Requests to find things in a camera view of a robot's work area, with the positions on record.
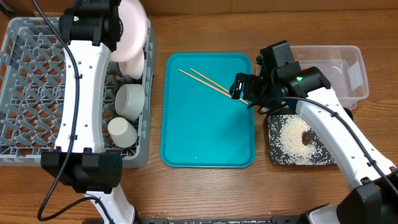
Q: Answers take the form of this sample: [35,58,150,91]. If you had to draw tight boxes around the pink small bowl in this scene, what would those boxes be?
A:
[119,50,145,80]

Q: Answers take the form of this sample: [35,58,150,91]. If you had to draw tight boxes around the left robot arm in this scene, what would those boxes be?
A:
[40,0,147,223]

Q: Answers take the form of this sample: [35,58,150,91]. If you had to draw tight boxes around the brown mushroom piece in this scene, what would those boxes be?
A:
[302,131,313,146]

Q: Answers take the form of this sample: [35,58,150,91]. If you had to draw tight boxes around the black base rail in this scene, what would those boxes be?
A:
[133,216,301,224]

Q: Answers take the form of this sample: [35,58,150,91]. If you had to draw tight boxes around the black waste tray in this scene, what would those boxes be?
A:
[266,107,354,166]

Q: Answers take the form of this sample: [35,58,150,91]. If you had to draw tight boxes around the large pink plate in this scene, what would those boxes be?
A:
[111,0,147,62]

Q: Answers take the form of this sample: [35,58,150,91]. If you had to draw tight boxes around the grey plastic dish rack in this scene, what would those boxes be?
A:
[1,17,157,168]

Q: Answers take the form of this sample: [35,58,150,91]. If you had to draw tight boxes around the pale green cup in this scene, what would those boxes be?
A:
[108,117,137,148]

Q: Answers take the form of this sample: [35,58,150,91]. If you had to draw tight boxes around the clear plastic waste bin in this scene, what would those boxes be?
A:
[291,45,369,110]

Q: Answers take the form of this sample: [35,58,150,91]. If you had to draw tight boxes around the teal serving tray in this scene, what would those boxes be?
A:
[160,53,256,168]

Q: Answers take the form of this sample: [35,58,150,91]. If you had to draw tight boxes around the grey-green bowl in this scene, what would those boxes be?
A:
[115,84,145,121]

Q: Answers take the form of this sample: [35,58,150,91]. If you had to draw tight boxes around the wooden chopstick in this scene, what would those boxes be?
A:
[179,69,232,99]
[190,68,249,105]

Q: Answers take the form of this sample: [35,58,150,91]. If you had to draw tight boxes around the white rice grains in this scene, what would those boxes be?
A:
[269,114,335,166]

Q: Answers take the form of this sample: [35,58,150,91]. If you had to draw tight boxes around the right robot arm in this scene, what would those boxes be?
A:
[229,40,397,224]

